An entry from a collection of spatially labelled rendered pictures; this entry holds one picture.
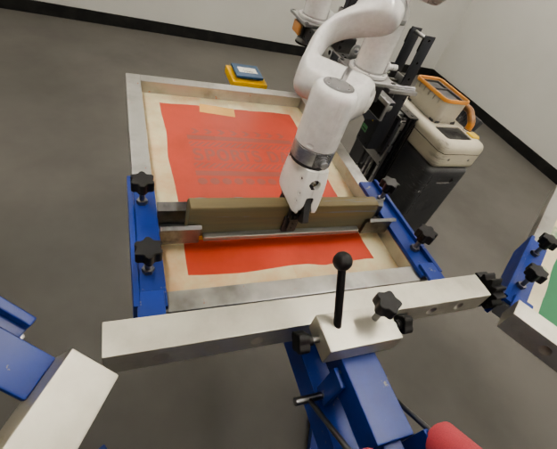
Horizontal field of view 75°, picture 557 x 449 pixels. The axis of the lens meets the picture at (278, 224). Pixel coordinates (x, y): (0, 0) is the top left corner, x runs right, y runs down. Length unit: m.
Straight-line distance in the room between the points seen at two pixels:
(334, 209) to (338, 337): 0.31
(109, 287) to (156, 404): 0.57
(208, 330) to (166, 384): 1.09
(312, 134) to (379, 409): 0.41
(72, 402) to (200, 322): 0.21
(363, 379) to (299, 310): 0.13
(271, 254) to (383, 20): 0.47
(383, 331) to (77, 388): 0.39
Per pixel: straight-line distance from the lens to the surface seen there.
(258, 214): 0.69
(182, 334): 0.52
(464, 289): 0.79
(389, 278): 0.78
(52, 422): 0.37
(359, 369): 0.57
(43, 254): 1.99
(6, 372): 0.40
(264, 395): 1.65
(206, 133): 1.04
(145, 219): 0.70
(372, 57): 1.21
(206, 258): 0.71
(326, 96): 0.57
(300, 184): 0.64
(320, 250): 0.80
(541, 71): 5.00
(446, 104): 1.76
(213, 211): 0.66
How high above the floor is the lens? 1.51
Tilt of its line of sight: 43 degrees down
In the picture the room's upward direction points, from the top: 21 degrees clockwise
